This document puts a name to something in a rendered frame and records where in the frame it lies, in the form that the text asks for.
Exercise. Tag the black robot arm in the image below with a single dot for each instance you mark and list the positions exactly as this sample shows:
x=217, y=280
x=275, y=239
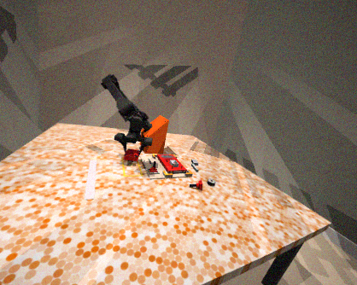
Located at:
x=127, y=109

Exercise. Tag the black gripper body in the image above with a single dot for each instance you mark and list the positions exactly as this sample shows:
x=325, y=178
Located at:
x=121, y=138

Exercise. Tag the black toy tyre with grey hub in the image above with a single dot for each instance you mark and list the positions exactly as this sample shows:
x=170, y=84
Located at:
x=211, y=182

